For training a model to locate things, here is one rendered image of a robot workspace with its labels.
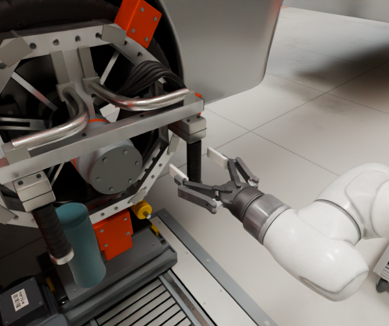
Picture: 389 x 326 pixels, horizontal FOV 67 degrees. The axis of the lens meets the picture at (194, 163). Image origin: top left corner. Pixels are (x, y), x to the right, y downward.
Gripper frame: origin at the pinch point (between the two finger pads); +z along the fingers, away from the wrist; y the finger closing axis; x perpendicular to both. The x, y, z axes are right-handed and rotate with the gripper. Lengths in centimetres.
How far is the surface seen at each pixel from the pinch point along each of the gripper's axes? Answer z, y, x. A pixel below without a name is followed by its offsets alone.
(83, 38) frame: 20.4, -13.7, 27.1
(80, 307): 26, -35, -68
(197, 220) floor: 44, 36, -83
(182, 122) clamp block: 0.8, -2.5, 11.8
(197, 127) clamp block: -1.6, -0.2, 10.7
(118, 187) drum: 6.0, -17.9, -2.6
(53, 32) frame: 20.4, -19.4, 29.0
